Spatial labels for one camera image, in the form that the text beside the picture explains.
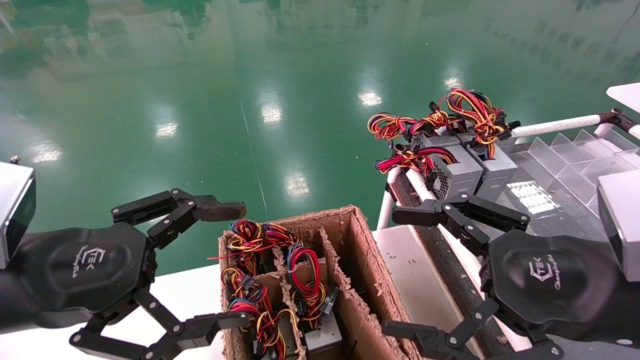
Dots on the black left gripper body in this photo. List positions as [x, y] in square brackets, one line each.
[80, 272]

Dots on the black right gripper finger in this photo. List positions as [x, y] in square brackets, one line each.
[440, 342]
[465, 215]

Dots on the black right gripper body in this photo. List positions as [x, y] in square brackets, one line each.
[555, 280]

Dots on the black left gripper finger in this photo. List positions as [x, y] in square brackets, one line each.
[192, 327]
[175, 207]

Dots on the power supply with red loop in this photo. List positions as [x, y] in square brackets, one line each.
[302, 282]

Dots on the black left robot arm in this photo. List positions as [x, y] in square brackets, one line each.
[10, 300]

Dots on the grey power supply mesh side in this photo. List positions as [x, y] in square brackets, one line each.
[460, 172]

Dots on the grey power supply plain side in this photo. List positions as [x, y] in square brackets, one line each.
[497, 175]

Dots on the dark conveyor belt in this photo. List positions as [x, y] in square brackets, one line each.
[560, 227]

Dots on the power supply with black connectors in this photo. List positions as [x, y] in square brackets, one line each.
[250, 305]

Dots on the short white support tube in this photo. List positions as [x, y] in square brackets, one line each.
[385, 210]

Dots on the worn brown cardboard divider box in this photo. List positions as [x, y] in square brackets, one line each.
[365, 280]

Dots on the clear acrylic divider rack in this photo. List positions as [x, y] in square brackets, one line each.
[585, 160]

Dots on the white crossbar tube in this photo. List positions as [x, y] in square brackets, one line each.
[560, 123]

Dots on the black tube joint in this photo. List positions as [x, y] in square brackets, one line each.
[620, 119]

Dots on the white panel corner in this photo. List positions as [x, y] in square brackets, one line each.
[627, 95]

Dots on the long white rail tube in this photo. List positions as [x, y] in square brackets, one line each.
[417, 182]

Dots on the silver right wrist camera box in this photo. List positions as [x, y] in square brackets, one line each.
[622, 225]

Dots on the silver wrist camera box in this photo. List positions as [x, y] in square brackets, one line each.
[622, 225]
[14, 210]

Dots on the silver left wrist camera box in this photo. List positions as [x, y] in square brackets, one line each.
[14, 210]

